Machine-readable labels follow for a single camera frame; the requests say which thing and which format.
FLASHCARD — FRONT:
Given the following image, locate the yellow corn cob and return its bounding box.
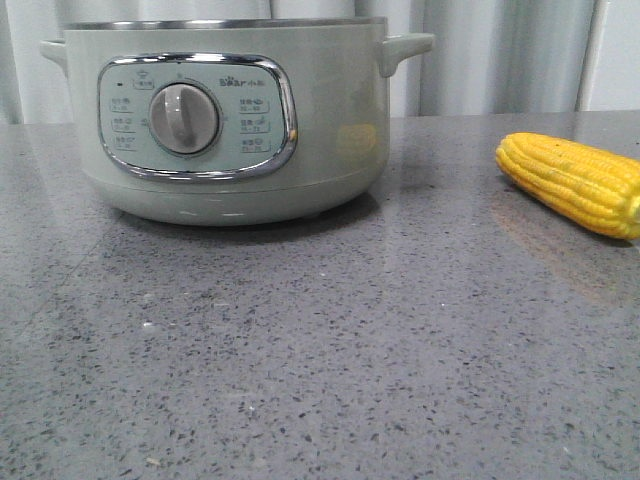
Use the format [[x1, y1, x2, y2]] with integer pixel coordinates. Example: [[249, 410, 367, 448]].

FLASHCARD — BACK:
[[496, 132, 639, 240]]

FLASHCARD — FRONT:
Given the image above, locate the pale green electric cooking pot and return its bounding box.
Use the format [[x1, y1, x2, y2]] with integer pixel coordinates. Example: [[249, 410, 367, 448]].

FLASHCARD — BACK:
[[40, 17, 434, 226]]

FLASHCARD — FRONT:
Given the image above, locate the white pleated curtain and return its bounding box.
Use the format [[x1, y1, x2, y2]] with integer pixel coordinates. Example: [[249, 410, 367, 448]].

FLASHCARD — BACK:
[[1, 1, 639, 124]]

